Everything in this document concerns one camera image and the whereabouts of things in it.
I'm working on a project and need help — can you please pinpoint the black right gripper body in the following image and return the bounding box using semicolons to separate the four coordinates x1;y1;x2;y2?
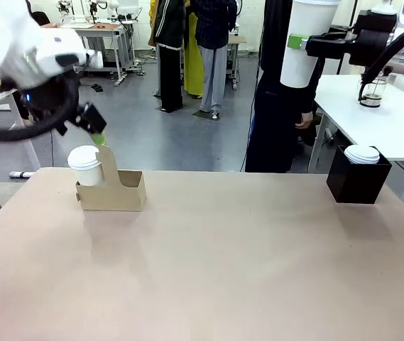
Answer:
348;9;398;67

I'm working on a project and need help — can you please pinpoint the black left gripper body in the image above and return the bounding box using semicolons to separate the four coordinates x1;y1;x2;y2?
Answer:
75;102;108;136

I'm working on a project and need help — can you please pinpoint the tall white paper cup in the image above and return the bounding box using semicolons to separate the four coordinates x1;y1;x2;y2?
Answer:
280;0;342;89

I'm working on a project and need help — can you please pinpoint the white lidded paper cup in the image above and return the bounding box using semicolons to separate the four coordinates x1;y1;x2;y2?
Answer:
67;144;104;188

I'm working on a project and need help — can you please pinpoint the glass french press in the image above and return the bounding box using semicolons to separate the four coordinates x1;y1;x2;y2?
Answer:
359;66;393;109

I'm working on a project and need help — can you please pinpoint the brown cardboard cup carrier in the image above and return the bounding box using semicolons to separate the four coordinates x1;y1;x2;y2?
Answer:
75;143;148;212

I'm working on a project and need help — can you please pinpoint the stack of white cup lids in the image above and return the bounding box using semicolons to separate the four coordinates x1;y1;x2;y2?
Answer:
344;144;381;166

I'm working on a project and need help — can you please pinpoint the person left hand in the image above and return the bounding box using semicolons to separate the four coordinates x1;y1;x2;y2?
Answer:
294;110;315;130

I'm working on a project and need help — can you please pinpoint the grey background workbench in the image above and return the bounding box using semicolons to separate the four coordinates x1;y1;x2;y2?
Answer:
40;21;134;87

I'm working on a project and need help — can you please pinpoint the white side table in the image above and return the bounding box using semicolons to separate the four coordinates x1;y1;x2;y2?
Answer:
307;73;404;214

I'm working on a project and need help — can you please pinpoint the person in black hoodie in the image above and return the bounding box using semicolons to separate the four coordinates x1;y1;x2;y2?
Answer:
244;0;327;174

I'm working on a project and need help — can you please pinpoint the bystander in black clothes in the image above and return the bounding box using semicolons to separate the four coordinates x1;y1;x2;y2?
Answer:
151;0;190;114

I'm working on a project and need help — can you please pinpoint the background white robot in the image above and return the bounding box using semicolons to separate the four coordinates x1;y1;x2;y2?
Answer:
57;0;121;26

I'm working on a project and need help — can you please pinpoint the bystander in grey trousers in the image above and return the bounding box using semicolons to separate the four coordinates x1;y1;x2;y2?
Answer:
189;0;239;120

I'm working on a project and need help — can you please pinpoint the bystander in yellow garment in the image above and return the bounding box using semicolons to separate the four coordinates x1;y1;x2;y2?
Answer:
182;0;205;100

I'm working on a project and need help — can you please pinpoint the black open box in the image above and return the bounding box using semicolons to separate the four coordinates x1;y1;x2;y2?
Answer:
326;144;393;205

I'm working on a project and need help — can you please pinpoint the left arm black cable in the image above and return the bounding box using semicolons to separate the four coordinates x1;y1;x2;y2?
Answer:
0;76;82;143

